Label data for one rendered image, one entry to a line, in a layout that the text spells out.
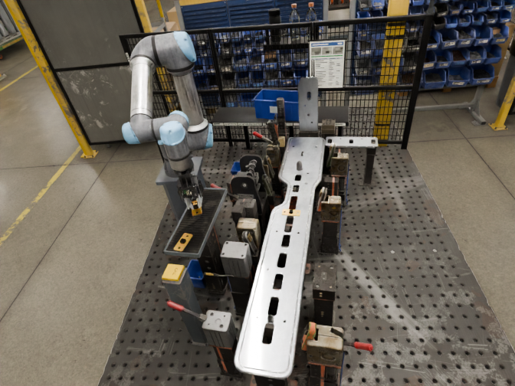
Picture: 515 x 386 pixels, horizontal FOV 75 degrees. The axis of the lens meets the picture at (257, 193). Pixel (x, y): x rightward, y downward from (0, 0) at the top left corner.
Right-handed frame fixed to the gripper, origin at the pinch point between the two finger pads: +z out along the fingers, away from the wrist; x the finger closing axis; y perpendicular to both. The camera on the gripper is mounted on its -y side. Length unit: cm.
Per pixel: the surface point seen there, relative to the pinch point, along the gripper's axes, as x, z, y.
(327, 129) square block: 81, 20, -65
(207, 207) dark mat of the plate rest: 3.7, 7.1, -4.8
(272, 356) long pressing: 15, 23, 54
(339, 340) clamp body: 35, 17, 57
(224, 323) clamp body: 2.0, 16.9, 41.8
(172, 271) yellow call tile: -11.7, 7.0, 23.6
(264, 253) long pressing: 22.2, 23.0, 12.9
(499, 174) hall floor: 259, 123, -92
